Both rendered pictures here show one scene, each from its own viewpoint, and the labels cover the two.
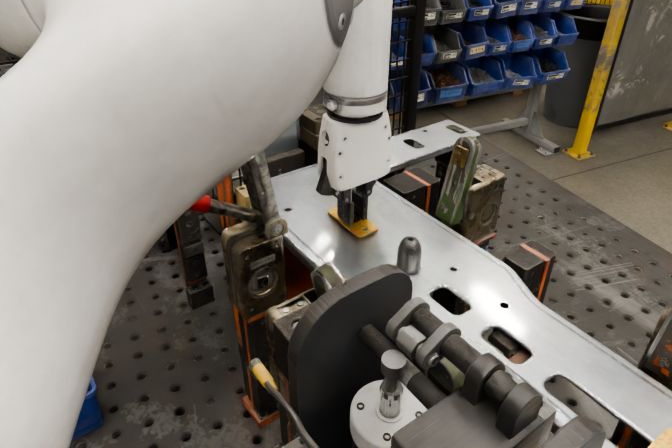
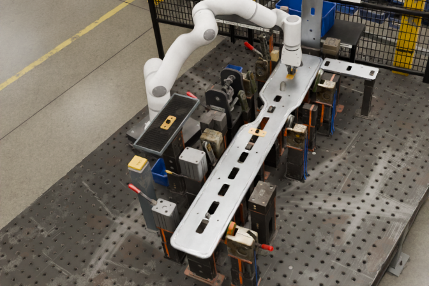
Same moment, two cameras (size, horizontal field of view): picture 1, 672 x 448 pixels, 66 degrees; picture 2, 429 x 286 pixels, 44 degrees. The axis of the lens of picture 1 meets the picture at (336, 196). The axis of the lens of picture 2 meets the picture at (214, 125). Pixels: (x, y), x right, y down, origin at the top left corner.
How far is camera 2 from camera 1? 235 cm
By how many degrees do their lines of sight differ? 52
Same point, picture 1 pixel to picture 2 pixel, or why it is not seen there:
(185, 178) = (196, 44)
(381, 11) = (290, 29)
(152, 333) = not seen: hidden behind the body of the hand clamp
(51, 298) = (186, 46)
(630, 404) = (269, 127)
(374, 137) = (292, 55)
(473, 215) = (318, 92)
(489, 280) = (290, 101)
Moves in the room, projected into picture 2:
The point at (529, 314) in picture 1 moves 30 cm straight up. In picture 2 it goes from (283, 110) to (283, 61)
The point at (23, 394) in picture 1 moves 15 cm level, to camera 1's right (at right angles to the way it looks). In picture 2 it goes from (182, 52) to (197, 67)
